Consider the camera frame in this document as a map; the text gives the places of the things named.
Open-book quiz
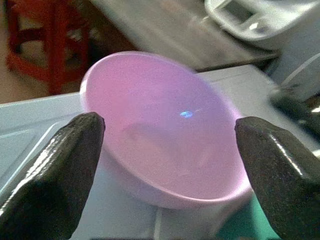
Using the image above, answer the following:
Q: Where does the green mat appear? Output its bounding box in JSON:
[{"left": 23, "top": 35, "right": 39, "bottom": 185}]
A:
[{"left": 215, "top": 197, "right": 280, "bottom": 240}]

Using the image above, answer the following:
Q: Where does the dark object with white rim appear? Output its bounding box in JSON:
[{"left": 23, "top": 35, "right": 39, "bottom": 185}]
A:
[{"left": 269, "top": 53, "right": 320, "bottom": 137}]

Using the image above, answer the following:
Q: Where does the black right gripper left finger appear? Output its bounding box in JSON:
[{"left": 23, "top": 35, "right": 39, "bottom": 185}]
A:
[{"left": 0, "top": 111, "right": 106, "bottom": 240}]

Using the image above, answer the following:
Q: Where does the white rice cooker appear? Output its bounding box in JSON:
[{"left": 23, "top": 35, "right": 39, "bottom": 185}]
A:
[{"left": 204, "top": 0, "right": 320, "bottom": 51}]

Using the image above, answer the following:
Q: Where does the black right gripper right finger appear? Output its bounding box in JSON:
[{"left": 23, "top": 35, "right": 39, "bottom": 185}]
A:
[{"left": 234, "top": 115, "right": 320, "bottom": 240}]

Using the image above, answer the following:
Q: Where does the pink round plate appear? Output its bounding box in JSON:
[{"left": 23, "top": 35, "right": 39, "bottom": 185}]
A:
[{"left": 79, "top": 51, "right": 254, "bottom": 210}]

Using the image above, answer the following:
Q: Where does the red plastic stool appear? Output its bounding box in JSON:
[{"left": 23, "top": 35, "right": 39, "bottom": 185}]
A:
[{"left": 5, "top": 0, "right": 91, "bottom": 95}]

